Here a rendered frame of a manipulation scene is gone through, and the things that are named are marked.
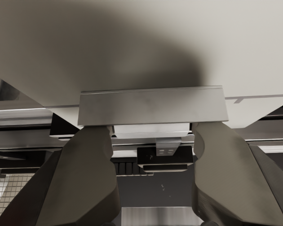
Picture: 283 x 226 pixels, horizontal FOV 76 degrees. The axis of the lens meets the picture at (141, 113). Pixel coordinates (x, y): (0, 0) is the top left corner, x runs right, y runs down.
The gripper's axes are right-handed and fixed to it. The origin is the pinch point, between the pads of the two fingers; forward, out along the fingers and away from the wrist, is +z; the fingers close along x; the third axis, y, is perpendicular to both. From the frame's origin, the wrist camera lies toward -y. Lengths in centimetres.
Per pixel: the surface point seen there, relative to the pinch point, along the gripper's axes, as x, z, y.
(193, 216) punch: 4.1, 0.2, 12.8
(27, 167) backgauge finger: -27.7, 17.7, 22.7
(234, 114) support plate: 7.2, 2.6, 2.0
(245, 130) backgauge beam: 23.2, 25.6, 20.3
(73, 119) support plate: -6.9, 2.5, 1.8
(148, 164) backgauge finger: -0.7, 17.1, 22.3
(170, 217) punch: 1.8, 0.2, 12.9
